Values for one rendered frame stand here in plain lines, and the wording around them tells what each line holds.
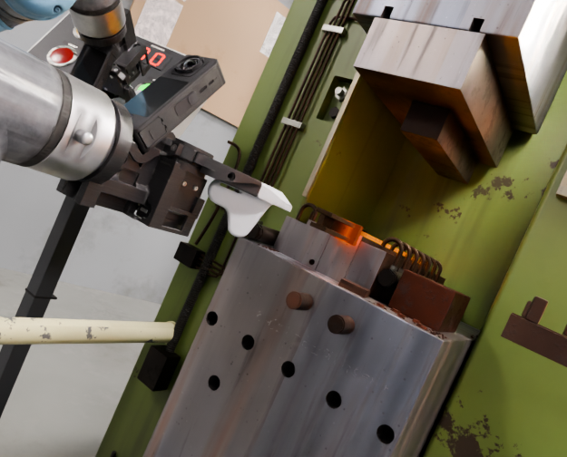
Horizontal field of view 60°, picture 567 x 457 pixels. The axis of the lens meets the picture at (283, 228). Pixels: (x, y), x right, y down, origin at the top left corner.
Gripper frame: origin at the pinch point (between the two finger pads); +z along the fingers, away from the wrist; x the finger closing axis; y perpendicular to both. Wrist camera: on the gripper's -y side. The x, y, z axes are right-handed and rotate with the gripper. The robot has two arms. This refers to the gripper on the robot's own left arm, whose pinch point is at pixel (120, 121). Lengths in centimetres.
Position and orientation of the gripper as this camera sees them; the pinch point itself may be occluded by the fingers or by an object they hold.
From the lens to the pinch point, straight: 97.4
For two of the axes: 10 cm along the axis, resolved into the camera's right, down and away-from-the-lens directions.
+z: -0.9, 4.7, 8.8
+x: -9.0, -4.1, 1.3
